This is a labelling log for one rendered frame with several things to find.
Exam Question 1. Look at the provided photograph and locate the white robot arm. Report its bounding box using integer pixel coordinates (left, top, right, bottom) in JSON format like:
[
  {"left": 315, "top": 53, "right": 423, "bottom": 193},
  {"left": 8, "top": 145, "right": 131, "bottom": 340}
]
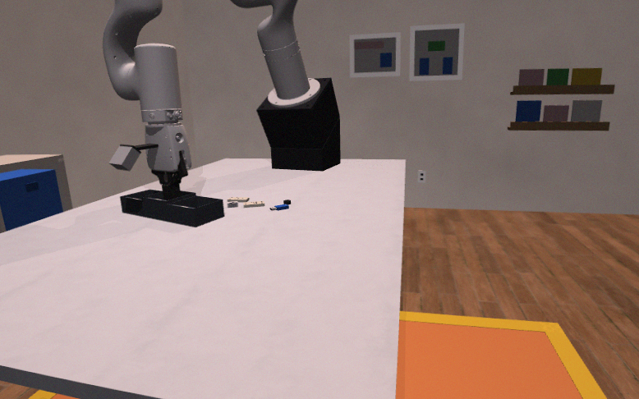
[{"left": 103, "top": 0, "right": 320, "bottom": 171}]

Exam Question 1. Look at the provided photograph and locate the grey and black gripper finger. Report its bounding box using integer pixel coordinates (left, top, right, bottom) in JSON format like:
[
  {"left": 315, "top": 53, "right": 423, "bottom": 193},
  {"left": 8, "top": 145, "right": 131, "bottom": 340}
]
[
  {"left": 167, "top": 151, "right": 188, "bottom": 200},
  {"left": 151, "top": 169, "right": 168, "bottom": 200}
]

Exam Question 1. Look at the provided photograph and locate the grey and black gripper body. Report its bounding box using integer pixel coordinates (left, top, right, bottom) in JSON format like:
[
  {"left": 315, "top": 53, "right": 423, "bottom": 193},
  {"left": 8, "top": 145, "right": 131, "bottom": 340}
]
[{"left": 145, "top": 122, "right": 191, "bottom": 172}]

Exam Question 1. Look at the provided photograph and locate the blue usb stick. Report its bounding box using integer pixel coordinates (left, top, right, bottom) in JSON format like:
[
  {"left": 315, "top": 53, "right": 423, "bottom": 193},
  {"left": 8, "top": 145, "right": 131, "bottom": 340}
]
[{"left": 270, "top": 204, "right": 289, "bottom": 211}]

